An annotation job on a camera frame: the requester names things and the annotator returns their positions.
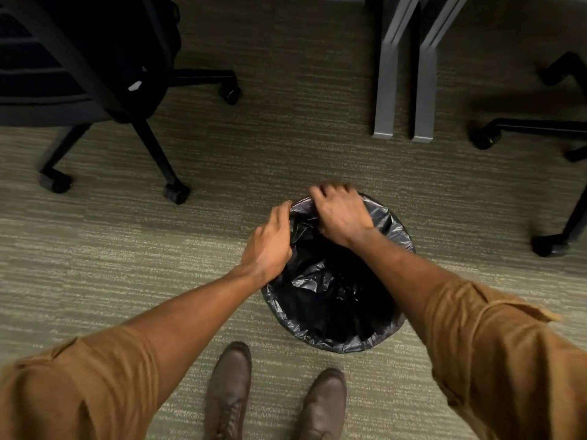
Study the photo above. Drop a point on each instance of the person's left hand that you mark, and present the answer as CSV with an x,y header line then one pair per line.
x,y
267,248

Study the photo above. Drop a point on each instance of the person's right hand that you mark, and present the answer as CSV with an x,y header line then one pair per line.
x,y
343,218

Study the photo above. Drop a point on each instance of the person's left fingers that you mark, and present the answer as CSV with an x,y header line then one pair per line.
x,y
282,216

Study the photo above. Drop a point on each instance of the person's right fingers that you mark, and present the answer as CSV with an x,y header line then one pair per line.
x,y
334,193

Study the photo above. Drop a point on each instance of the black plastic trash bag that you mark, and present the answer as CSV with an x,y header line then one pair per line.
x,y
339,300

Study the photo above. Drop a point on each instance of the person's right forearm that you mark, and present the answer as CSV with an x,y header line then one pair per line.
x,y
396,274

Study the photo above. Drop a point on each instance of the person's left forearm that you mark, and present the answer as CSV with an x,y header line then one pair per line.
x,y
201,311

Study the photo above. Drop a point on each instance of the grey metal desk leg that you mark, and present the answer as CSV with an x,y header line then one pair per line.
x,y
386,86
425,96

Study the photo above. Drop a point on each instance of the brown leather left shoe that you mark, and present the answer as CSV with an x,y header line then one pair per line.
x,y
229,389

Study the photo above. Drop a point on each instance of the brown leather shoe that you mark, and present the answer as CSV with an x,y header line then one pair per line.
x,y
229,389
323,407

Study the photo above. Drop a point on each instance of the brown leather right shoe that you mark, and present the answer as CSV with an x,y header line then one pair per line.
x,y
323,407

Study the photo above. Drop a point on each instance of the black office chair wheeled base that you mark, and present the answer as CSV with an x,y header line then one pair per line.
x,y
536,127

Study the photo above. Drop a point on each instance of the brown shirt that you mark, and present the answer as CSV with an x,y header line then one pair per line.
x,y
504,361

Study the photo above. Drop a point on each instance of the black office chair with backrest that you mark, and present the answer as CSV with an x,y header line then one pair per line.
x,y
101,50

